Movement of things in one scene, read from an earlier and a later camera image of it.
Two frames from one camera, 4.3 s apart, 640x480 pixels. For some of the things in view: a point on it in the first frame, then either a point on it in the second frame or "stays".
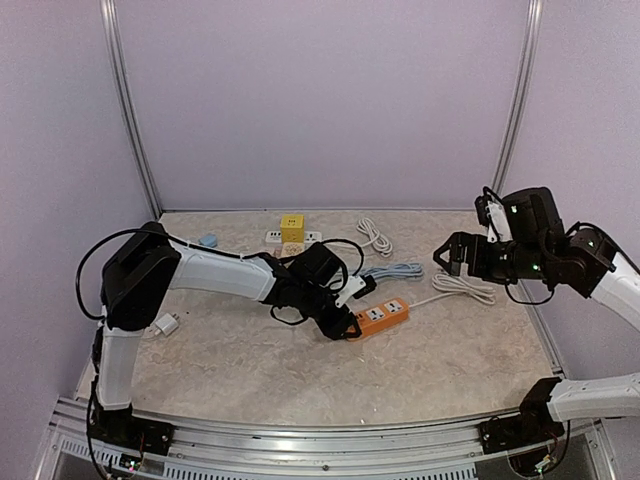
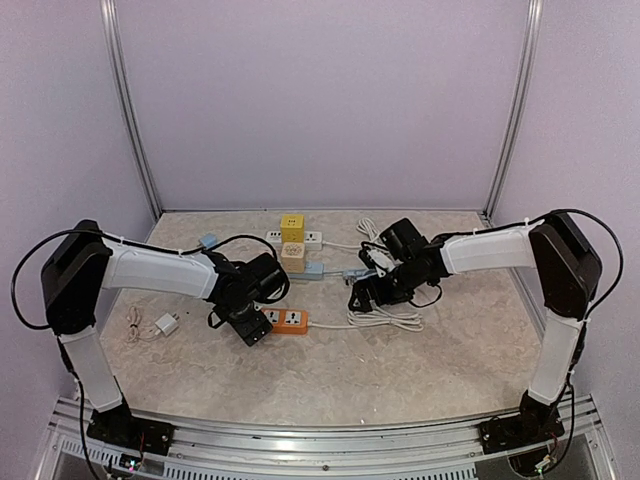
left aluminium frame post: (116, 62) stays
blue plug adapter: (208, 240) stays
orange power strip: (392, 312) to (288, 321)
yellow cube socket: (292, 228) stays
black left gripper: (335, 329) to (253, 331)
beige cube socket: (292, 248) stays
